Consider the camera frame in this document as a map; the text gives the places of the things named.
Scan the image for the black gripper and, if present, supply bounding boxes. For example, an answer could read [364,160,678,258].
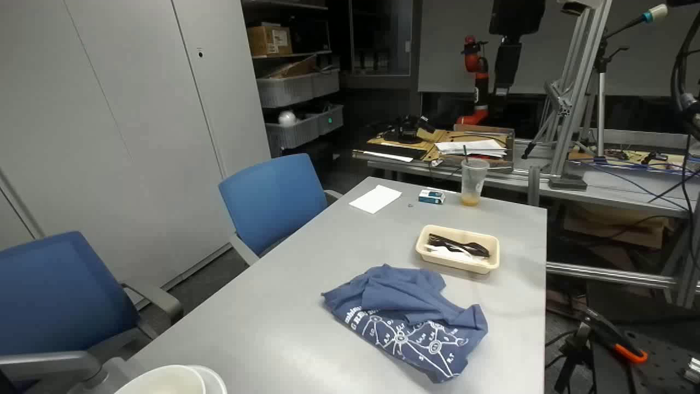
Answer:
[488,0,547,95]

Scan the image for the blue printed t-shirt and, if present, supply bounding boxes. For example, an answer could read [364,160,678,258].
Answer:
[319,262,491,385]

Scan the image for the stack of white papers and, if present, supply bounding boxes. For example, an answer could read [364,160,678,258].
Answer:
[435,137,507,160]

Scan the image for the clear plastic cup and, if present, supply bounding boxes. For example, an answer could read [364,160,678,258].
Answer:
[460,158,493,207]

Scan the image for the flat brown cardboard sheets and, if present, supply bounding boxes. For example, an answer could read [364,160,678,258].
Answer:
[366,124,516,169]

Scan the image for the yellow printed mat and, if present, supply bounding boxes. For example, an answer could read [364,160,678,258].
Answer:
[576,145,690,175]

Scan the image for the grey work table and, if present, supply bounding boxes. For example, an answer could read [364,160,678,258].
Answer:
[351,145,700,220]

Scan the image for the dark metal shelf unit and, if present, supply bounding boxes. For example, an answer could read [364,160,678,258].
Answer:
[242,0,351,160]

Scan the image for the black utensils bundle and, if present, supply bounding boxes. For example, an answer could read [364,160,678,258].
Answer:
[425,231,493,258]

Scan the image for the white paper sheet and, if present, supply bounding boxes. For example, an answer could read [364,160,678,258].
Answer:
[348,184,406,214]

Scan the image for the cardboard boxes under table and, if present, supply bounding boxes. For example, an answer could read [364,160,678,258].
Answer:
[561,206,676,271]

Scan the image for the beige plastic tray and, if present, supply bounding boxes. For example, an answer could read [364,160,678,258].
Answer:
[413,223,504,276]

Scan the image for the grey plastic storage bin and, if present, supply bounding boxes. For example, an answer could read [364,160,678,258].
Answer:
[256,66,343,109]
[265,102,345,153]

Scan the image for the brown cardboard piece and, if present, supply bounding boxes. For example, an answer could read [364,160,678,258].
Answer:
[271,54,324,79]

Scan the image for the brown cardboard box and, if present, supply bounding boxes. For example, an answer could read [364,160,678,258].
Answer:
[247,21,294,59]

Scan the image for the blue office chair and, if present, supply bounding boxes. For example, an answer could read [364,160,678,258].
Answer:
[216,151,341,267]
[0,230,184,394]

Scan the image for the white tall cabinet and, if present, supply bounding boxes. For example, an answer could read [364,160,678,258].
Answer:
[0,0,274,292]

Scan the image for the white bowl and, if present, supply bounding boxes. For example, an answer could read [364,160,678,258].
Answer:
[115,362,231,394]

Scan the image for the aluminium profile frame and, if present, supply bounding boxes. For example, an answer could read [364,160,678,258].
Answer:
[539,0,617,193]

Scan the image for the black cable bundle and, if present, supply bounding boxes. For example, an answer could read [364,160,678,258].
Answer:
[380,114,438,145]

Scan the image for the aluminium robot stand frame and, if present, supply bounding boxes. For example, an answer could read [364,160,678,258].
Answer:
[546,195,700,311]

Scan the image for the black camera tripod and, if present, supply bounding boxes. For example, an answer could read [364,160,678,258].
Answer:
[546,320,598,394]

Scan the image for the orange handled bar clamp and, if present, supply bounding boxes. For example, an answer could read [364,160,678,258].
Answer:
[578,303,652,367]

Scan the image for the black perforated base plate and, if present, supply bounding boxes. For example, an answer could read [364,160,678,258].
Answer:
[588,325,700,394]

